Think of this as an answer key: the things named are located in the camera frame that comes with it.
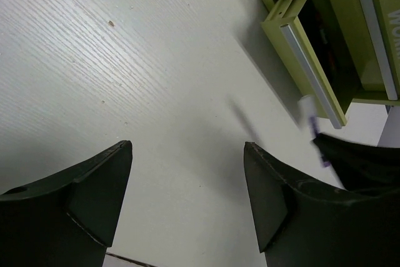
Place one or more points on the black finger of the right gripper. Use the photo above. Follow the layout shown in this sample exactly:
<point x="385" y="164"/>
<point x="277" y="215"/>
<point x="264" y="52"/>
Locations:
<point x="360" y="167"/>

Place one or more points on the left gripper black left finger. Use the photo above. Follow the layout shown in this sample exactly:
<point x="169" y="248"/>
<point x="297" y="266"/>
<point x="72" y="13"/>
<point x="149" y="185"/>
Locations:
<point x="70" y="217"/>

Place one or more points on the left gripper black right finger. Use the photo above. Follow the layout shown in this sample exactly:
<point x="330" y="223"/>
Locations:
<point x="302" y="221"/>

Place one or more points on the purple pen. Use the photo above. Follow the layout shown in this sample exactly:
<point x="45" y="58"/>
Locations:
<point x="309" y="115"/>

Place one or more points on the green metal drawer cabinet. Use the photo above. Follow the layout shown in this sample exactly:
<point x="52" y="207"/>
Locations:
<point x="339" y="51"/>

